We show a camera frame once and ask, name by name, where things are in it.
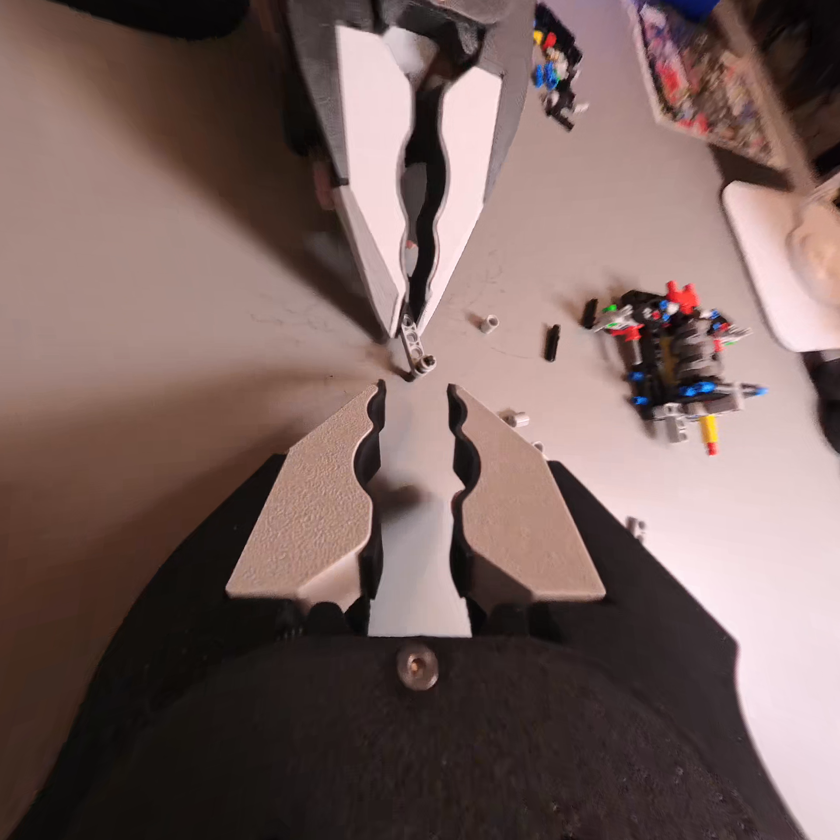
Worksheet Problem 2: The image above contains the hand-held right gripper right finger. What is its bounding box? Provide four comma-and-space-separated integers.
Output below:
446, 383, 607, 611

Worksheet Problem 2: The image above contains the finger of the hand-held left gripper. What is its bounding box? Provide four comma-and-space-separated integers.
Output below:
333, 25, 416, 340
409, 67, 504, 330

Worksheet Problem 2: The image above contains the black wrist rest cushion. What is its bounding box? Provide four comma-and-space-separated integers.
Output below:
49, 0, 252, 42

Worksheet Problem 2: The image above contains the lego chassis assembly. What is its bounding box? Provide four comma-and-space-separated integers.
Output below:
594, 281, 770, 457

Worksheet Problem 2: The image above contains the white book stand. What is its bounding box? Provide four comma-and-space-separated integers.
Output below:
721, 177, 840, 354

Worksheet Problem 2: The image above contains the colourful sticker sheet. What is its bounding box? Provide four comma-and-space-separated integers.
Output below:
631, 0, 791, 170

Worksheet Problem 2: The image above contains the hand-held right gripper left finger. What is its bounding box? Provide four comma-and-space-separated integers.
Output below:
225, 381, 388, 614

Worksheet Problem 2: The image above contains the person's left hand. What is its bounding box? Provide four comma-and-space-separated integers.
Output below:
311, 156, 338, 212

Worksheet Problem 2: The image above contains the pile of mixed lego pins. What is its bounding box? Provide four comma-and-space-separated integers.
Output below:
529, 2, 592, 133

